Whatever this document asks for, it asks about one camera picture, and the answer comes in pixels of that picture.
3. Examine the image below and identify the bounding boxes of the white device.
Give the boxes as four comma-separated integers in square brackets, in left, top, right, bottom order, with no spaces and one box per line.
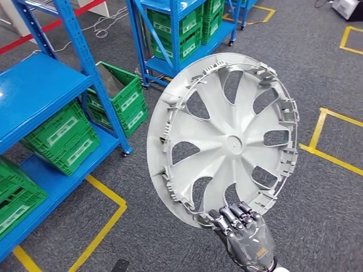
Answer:
[331,0,363,22]

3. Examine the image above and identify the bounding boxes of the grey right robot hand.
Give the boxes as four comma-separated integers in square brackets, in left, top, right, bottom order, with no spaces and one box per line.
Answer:
[208,201,276,272]

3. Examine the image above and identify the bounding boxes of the grey wheel hubcap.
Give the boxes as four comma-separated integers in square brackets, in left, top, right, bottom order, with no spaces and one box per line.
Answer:
[146,52,300,230]

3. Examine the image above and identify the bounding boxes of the black flat bracket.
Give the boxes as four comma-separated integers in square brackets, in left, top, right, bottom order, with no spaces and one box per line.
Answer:
[111,259,131,272]

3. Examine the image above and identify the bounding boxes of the blue metal shelf rack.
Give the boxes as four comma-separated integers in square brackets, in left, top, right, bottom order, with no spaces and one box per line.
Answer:
[225,0,259,31]
[0,0,133,264]
[125,0,241,90]

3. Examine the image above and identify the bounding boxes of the open green plastic crate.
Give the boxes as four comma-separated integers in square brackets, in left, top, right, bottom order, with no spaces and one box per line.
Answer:
[85,61,146,117]

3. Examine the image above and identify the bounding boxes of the long red barrier belt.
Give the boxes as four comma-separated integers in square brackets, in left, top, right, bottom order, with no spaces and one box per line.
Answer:
[0,0,106,56]

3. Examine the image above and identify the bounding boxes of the yellow floor tape square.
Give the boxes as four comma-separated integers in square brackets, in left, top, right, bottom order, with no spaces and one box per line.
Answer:
[339,25,363,56]
[299,108,363,177]
[12,174,127,272]

